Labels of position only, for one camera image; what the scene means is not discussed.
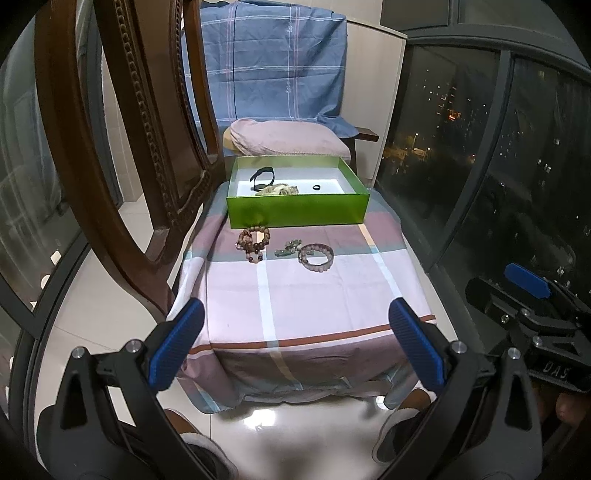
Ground left slipper foot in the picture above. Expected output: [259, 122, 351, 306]
[164, 409, 238, 479]

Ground dark wooden armchair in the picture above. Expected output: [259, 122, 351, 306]
[345, 126, 381, 167]

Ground pink seat cushion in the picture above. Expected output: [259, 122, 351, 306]
[222, 119, 352, 162]

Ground pink plaid table cloth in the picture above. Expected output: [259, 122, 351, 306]
[174, 187, 435, 414]

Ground blue plaid cloth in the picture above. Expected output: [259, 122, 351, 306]
[200, 1, 358, 138]

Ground brown wooden bead bracelet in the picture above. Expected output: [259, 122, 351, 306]
[235, 224, 273, 265]

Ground green stone bracelet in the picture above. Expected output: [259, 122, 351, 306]
[273, 238, 305, 258]

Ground black smart watch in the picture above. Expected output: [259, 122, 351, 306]
[249, 166, 276, 193]

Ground green cardboard box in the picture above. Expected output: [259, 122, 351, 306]
[226, 155, 370, 229]

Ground carved brown wooden chair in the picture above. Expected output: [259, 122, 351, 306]
[34, 1, 225, 321]

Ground right slipper foot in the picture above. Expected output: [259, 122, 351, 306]
[372, 388, 437, 464]

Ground slipper foot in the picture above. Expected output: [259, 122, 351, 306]
[372, 388, 437, 464]
[164, 409, 238, 479]

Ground right hand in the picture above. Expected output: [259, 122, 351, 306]
[535, 388, 590, 428]

